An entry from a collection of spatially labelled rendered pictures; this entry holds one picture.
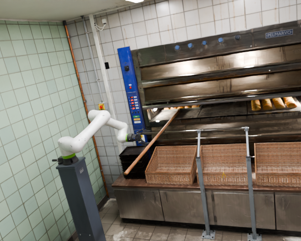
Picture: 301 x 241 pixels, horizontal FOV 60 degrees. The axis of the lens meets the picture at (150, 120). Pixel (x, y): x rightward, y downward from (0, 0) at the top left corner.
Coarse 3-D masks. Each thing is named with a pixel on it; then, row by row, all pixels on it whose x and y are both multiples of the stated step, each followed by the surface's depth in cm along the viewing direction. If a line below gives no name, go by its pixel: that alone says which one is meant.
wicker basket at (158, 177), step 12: (156, 156) 340; (168, 156) 337; (180, 156) 330; (192, 156) 325; (156, 168) 337; (168, 168) 334; (192, 168) 292; (156, 180) 303; (168, 180) 297; (180, 180) 292; (192, 180) 289
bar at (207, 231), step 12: (144, 132) 302; (156, 132) 297; (168, 132) 292; (180, 132) 287; (204, 192) 277; (252, 192) 257; (204, 204) 280; (252, 204) 261; (204, 216) 284; (252, 216) 266; (252, 228) 270; (252, 240) 273
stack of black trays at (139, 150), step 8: (128, 152) 328; (136, 152) 323; (120, 160) 322; (128, 160) 319; (144, 160) 326; (136, 168) 320; (144, 168) 321; (128, 176) 327; (136, 176) 324; (144, 176) 322
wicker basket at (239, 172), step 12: (216, 144) 314; (228, 144) 309; (240, 144) 305; (204, 156) 320; (216, 156) 314; (228, 156) 310; (240, 156) 305; (204, 168) 317; (216, 168) 312; (228, 168) 307; (240, 168) 302; (204, 180) 292; (216, 180) 278; (228, 180) 282; (240, 180) 279
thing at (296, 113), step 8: (272, 112) 289; (280, 112) 284; (288, 112) 280; (296, 112) 277; (160, 120) 336; (168, 120) 329; (176, 120) 324; (184, 120) 321; (192, 120) 318; (200, 120) 314; (208, 120) 311; (216, 120) 308
